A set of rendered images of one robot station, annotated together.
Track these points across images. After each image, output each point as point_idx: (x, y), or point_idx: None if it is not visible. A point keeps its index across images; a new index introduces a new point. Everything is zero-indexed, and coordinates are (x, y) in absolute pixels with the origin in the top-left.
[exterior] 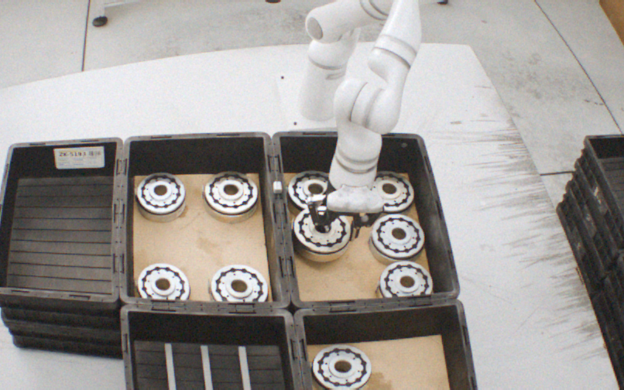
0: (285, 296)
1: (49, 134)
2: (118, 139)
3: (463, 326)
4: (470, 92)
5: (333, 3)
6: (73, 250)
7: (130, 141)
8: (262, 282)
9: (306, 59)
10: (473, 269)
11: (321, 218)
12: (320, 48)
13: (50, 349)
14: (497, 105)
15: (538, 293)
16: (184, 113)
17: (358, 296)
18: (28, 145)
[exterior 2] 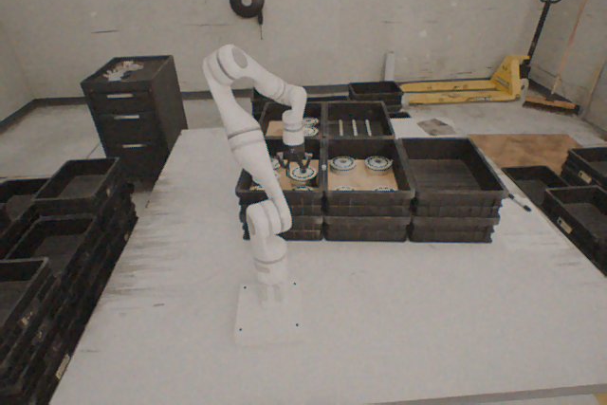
0: (326, 139)
1: (508, 306)
2: (419, 191)
3: None
4: (113, 341)
5: (275, 179)
6: (432, 182)
7: (411, 190)
8: (332, 163)
9: (286, 259)
10: (215, 212)
11: (303, 165)
12: (277, 240)
13: None
14: (96, 326)
15: (183, 199)
16: (380, 317)
17: (290, 168)
18: (491, 191)
